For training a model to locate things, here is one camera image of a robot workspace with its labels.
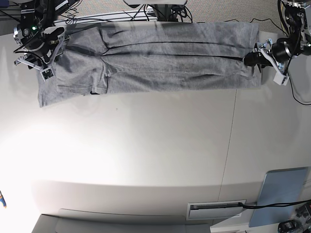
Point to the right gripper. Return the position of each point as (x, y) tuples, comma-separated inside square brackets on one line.
[(38, 49)]

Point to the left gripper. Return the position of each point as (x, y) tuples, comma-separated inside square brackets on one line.
[(269, 54)]

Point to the grey T-shirt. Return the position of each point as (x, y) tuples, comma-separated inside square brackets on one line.
[(160, 57)]

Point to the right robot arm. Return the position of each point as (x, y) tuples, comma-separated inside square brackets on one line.
[(42, 13)]

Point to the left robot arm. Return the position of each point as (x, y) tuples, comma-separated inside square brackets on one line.
[(295, 17)]

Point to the blue-grey tablet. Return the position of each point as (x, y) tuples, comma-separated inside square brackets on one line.
[(279, 186)]

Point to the blue orange tool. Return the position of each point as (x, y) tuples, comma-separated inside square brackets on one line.
[(2, 200)]

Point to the black device bottom right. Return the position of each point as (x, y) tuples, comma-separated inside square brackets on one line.
[(289, 226)]

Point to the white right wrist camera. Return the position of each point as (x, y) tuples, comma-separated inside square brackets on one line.
[(47, 73)]

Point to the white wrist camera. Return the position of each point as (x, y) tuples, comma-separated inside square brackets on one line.
[(281, 79), (47, 73)]

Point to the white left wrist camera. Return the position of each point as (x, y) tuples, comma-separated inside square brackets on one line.
[(281, 79)]

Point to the black camera stand base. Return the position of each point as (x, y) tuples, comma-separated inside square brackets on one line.
[(164, 10)]

